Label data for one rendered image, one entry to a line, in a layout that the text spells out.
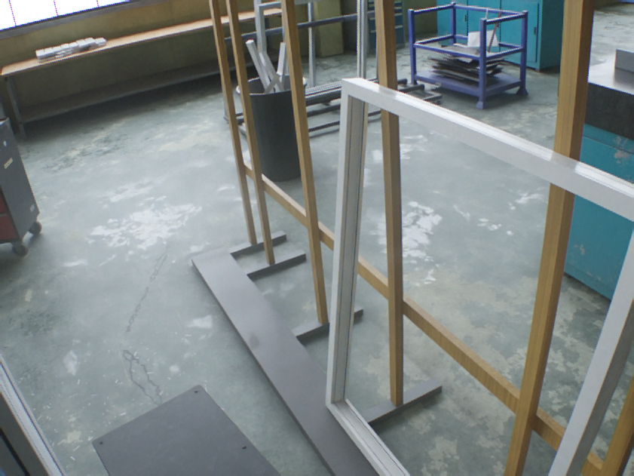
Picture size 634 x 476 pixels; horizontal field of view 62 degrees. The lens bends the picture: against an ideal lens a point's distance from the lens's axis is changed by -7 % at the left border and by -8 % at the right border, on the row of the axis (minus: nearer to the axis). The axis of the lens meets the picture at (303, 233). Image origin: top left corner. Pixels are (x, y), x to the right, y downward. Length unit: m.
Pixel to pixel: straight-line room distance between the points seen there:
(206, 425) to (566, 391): 1.79
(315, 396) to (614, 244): 1.70
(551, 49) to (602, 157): 4.97
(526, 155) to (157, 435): 1.14
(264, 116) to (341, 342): 2.57
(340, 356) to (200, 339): 1.03
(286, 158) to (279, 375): 2.34
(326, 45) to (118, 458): 8.07
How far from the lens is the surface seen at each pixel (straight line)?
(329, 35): 9.07
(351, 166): 1.96
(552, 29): 7.84
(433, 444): 2.50
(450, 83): 6.60
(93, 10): 8.28
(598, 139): 3.03
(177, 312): 3.40
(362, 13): 6.49
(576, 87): 1.26
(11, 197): 4.45
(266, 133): 4.57
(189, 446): 1.50
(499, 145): 1.35
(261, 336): 2.99
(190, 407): 1.59
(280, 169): 4.69
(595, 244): 3.22
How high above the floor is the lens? 1.96
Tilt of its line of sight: 30 degrees down
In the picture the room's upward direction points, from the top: 7 degrees counter-clockwise
